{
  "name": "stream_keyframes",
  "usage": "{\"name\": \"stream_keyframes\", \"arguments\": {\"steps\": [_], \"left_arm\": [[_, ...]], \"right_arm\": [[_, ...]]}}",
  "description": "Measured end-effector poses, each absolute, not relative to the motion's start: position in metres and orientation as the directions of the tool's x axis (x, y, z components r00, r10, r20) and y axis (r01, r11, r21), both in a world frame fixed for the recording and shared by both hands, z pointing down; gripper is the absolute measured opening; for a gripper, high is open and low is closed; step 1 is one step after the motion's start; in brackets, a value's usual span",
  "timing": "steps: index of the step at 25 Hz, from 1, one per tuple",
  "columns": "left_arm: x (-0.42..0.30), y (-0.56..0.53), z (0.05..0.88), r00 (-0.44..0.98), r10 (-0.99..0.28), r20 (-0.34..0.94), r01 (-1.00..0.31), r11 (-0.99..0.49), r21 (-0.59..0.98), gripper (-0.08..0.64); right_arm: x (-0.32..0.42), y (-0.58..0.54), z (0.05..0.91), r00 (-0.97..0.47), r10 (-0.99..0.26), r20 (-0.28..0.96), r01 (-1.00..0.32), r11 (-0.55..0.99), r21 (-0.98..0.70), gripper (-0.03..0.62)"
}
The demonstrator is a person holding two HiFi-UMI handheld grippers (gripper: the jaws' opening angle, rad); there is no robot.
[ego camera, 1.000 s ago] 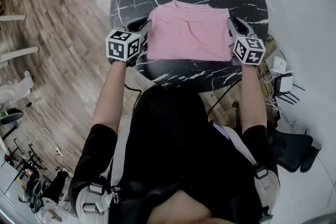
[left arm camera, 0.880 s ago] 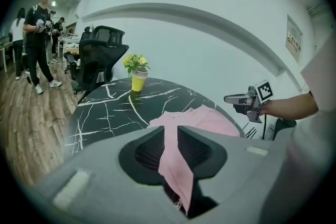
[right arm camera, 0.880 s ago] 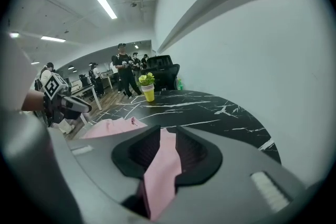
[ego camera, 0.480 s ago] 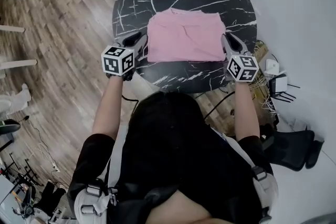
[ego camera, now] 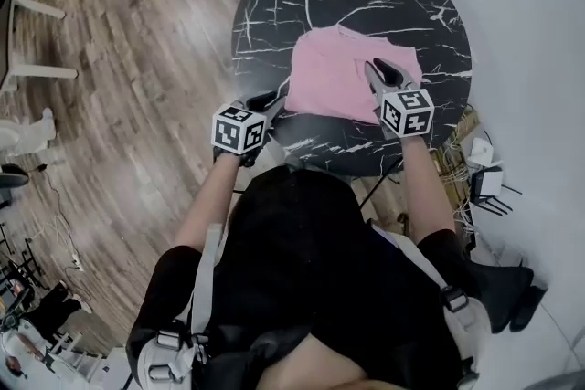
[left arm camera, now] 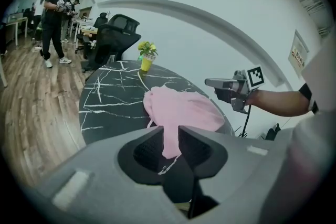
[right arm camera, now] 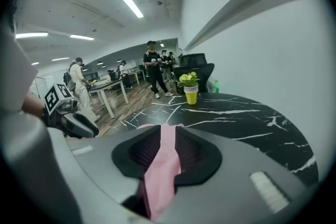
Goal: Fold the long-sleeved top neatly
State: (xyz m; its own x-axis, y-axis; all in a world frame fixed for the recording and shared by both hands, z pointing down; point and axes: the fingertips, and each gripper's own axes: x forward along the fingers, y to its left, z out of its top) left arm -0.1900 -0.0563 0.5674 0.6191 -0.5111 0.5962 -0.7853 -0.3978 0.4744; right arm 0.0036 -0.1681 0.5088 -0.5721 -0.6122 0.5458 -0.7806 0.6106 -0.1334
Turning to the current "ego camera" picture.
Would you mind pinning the pink sweatshirt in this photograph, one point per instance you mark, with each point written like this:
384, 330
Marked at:
338, 77

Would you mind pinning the cardboard box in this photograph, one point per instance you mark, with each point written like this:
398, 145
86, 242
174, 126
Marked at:
461, 128

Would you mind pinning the white-legged dark-top desk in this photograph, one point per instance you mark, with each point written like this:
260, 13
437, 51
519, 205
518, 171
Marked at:
27, 9

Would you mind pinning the person's left forearm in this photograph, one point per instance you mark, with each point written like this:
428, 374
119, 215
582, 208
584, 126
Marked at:
205, 205

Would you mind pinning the person's black top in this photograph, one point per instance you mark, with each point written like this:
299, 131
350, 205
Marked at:
301, 269

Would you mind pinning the person's right forearm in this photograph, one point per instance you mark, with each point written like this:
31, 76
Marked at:
427, 192

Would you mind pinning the white square router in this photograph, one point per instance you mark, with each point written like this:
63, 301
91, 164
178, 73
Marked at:
480, 150

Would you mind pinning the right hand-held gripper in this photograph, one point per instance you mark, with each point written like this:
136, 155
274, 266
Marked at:
407, 112

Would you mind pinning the white power strip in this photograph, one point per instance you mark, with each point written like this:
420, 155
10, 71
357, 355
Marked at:
77, 262

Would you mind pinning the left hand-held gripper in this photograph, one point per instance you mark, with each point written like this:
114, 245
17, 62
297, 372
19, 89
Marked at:
237, 130

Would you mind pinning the grey shoulder harness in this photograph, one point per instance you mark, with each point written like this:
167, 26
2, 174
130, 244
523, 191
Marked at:
205, 278

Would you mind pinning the black office chair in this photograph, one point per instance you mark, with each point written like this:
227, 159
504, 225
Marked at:
507, 297

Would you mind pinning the white work table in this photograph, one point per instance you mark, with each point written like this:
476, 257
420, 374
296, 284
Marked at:
41, 361

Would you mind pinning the white router black antennas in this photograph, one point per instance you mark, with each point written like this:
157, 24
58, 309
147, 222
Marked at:
486, 185

